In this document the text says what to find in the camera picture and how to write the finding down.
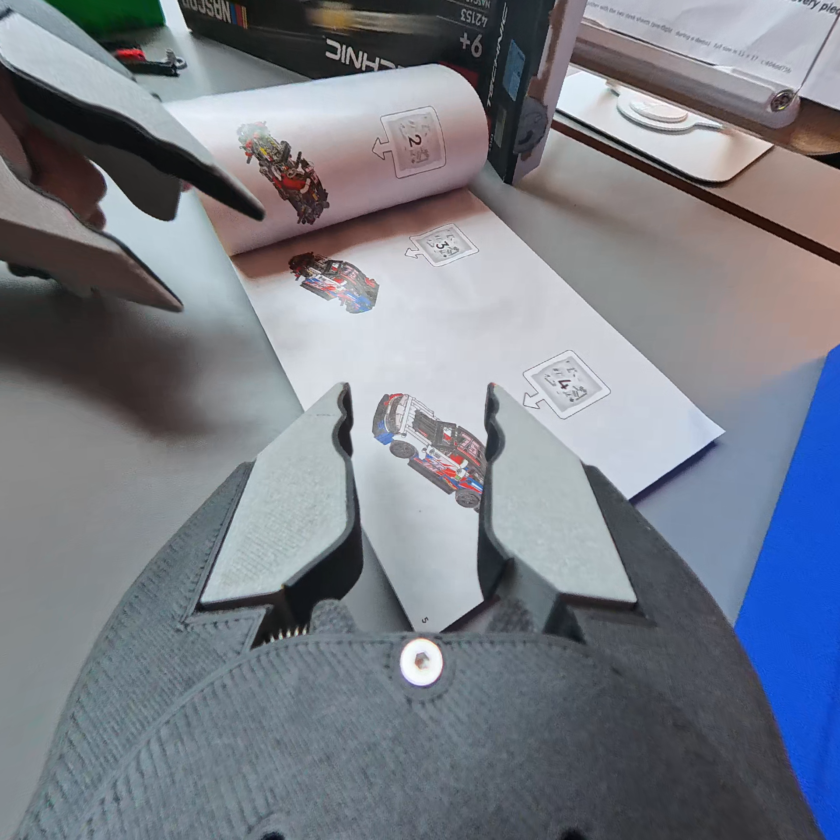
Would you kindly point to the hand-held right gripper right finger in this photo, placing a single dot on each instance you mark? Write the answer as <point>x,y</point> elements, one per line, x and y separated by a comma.
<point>558,525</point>

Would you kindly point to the white paper sheet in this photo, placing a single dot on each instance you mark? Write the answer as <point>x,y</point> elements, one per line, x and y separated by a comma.
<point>709,33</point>

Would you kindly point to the person's left hand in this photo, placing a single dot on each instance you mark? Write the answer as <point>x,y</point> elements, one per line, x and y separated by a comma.
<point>59,170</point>

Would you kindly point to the silver monitor stand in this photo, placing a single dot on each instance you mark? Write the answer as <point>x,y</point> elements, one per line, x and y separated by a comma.
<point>663,141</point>

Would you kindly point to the black toy car box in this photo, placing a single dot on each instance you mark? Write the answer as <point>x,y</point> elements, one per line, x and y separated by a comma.
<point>394,33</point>

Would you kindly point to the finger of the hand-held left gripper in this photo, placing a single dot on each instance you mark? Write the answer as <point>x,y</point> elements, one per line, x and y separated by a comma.
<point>98,105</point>
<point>59,243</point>

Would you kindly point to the white instruction booklet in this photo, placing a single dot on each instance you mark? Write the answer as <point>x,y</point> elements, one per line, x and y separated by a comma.
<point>459,315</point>

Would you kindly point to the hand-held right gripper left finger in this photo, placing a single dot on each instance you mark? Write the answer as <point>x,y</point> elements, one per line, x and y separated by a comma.
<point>289,518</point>

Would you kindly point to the blue mat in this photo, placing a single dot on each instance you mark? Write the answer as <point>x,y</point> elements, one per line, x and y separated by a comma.
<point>800,590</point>

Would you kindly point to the green box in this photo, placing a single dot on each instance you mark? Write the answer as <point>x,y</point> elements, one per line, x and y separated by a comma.
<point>105,10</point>

